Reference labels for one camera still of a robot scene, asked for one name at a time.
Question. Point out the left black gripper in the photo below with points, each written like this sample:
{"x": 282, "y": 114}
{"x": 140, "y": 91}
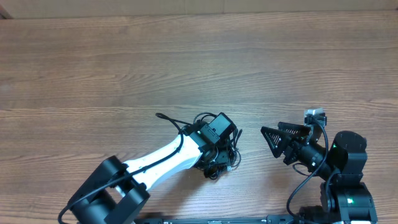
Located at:
{"x": 224, "y": 157}

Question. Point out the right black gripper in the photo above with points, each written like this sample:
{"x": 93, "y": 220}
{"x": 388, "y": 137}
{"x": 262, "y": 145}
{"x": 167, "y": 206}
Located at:
{"x": 285, "y": 140}

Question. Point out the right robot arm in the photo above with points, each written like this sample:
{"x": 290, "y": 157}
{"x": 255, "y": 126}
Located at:
{"x": 344, "y": 197}

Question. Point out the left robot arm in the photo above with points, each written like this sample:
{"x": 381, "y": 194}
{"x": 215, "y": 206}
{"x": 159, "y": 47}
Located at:
{"x": 116, "y": 191}

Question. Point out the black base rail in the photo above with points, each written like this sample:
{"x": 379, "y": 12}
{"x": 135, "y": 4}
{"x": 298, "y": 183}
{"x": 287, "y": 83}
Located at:
{"x": 269, "y": 219}

